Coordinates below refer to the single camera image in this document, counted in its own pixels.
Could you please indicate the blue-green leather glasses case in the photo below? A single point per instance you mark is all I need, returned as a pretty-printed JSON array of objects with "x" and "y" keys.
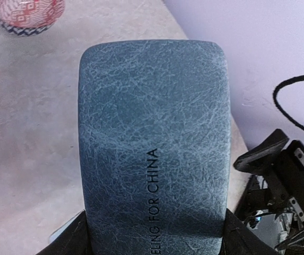
[{"x": 154, "y": 140}]

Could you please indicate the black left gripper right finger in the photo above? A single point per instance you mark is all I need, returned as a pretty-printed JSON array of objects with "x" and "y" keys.
[{"x": 239, "y": 240}]

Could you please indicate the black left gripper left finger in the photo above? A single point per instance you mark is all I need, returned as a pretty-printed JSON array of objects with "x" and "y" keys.
[{"x": 72, "y": 240}]

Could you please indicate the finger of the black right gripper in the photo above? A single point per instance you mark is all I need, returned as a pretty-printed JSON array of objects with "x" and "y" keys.
[{"x": 259, "y": 158}]

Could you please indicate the red patterned ceramic bowl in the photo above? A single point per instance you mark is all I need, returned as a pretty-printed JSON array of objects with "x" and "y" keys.
[{"x": 29, "y": 17}]

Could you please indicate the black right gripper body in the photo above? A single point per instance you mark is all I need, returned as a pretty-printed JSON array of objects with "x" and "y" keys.
[{"x": 279, "y": 190}]

